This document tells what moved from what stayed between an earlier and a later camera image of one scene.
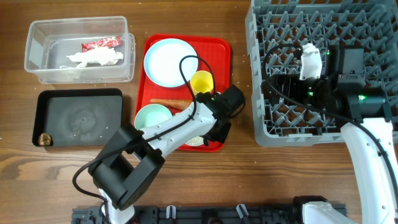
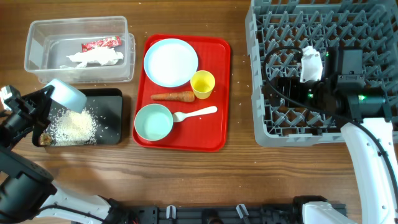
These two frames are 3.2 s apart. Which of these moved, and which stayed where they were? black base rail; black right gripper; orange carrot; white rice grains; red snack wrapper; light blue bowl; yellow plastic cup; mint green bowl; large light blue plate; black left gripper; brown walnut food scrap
Moved: orange carrot; light blue bowl; black left gripper; white rice grains
Stayed: mint green bowl; black base rail; brown walnut food scrap; large light blue plate; black right gripper; yellow plastic cup; red snack wrapper
